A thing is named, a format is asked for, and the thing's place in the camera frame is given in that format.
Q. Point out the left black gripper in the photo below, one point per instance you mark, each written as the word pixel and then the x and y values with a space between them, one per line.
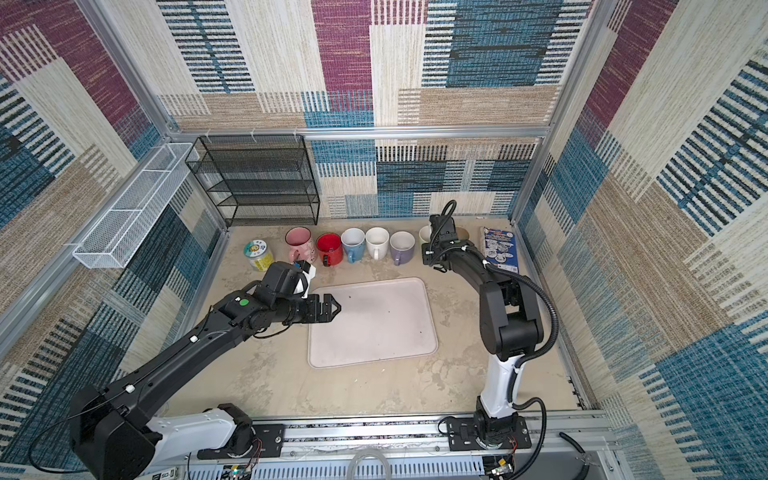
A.
pixel 315 315

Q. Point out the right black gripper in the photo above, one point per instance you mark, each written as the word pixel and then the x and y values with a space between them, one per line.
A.
pixel 428 259

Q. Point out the light green mug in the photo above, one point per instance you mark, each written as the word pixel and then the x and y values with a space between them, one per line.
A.
pixel 425 234

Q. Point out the purple mug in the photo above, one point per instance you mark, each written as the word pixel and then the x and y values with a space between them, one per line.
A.
pixel 402 247

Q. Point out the white mug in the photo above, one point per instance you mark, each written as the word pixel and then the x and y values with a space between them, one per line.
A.
pixel 377 242

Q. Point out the red mug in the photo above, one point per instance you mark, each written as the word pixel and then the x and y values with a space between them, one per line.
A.
pixel 330 249

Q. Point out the pink ghost pattern mug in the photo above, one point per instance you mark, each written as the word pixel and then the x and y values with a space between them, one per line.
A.
pixel 301 245

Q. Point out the blue mug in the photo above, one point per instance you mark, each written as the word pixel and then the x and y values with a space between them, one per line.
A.
pixel 354 244

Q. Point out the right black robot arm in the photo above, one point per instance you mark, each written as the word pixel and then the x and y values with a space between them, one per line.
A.
pixel 517 324

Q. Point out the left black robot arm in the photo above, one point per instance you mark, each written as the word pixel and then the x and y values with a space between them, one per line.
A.
pixel 116 432

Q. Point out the white plastic tray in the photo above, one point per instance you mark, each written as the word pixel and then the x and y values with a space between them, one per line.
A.
pixel 378 321

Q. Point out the yellow green labelled can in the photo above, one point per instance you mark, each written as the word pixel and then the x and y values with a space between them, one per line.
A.
pixel 259 254

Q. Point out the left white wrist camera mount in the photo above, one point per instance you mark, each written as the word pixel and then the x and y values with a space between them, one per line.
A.
pixel 308 273

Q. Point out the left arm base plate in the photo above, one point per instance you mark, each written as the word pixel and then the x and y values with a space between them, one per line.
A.
pixel 267 440

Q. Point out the black wire shelf rack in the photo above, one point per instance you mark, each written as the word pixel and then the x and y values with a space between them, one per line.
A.
pixel 257 179

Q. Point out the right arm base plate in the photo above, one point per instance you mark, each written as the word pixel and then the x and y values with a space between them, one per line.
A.
pixel 480 433

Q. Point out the white mesh wall basket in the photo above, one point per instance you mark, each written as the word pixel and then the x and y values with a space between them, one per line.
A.
pixel 115 238

